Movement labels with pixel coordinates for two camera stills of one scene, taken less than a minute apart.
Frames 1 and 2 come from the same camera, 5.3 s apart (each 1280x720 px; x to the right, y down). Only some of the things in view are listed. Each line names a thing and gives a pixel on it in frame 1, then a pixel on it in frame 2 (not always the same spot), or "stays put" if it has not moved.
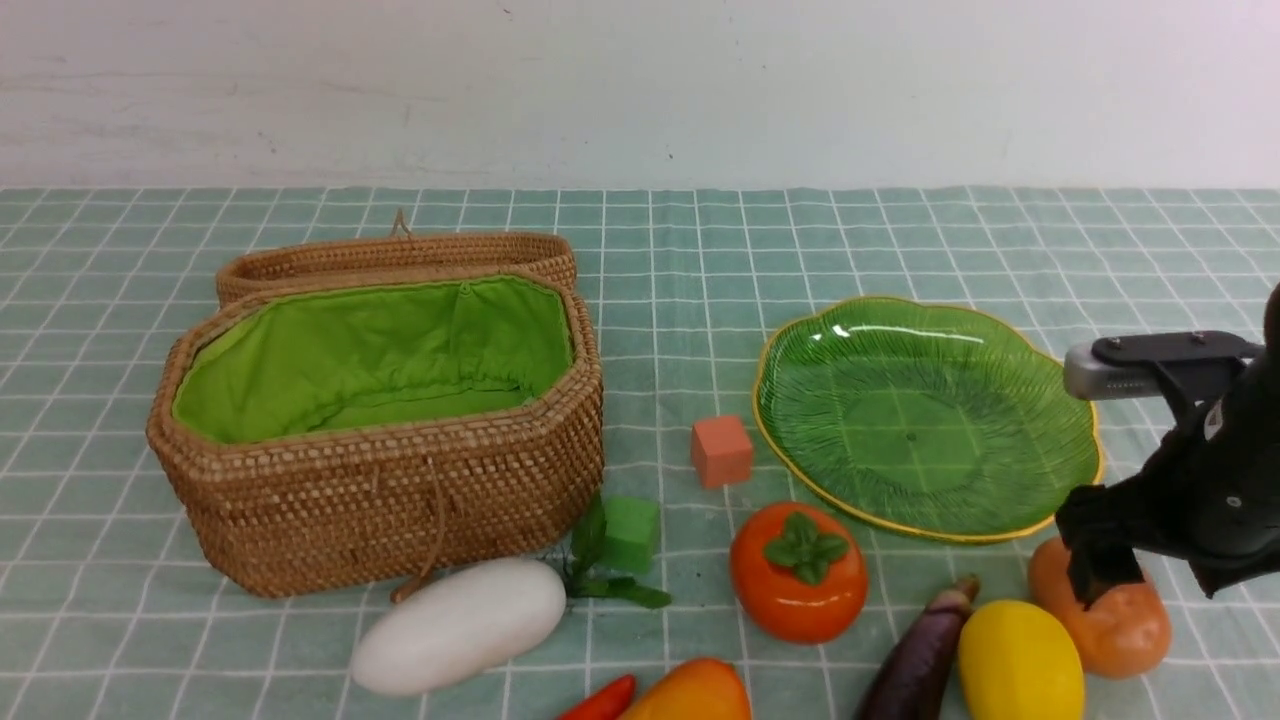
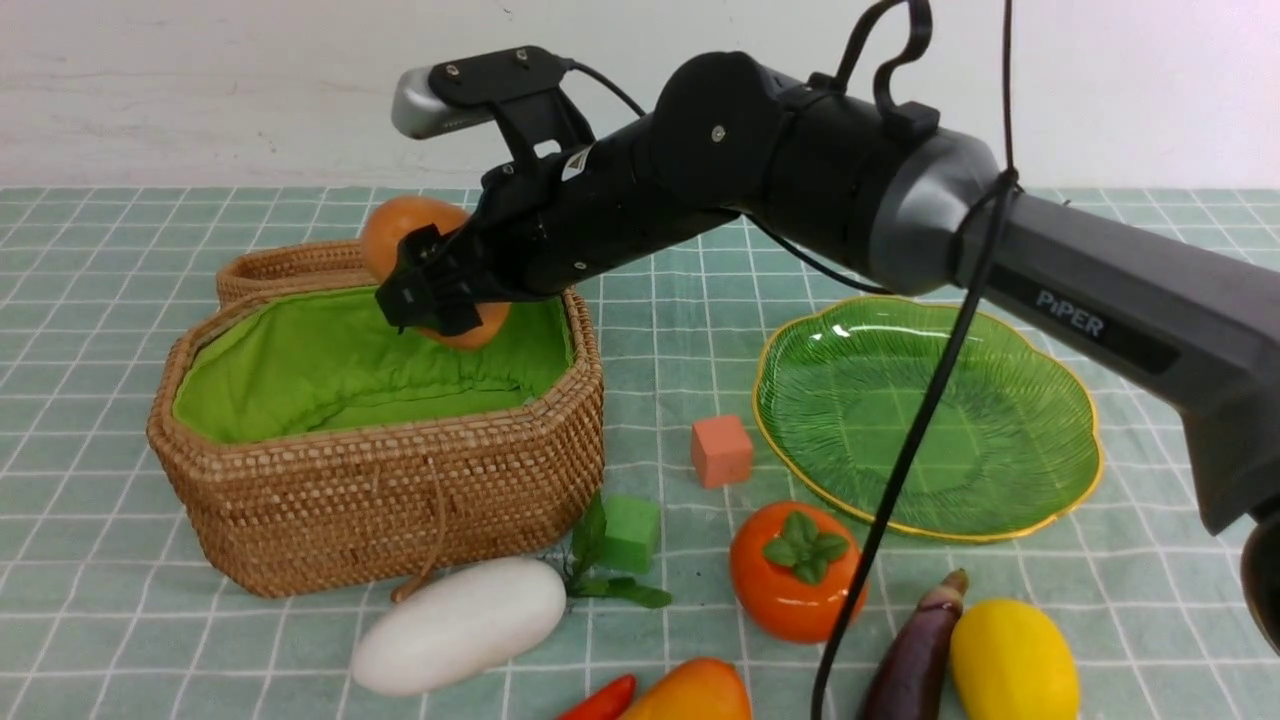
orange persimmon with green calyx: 799,571 stays put
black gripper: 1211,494 to 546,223
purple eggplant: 910,682 stays put
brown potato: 1124,632 to 379,248
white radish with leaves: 485,615 stays put
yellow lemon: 1018,662 stays put
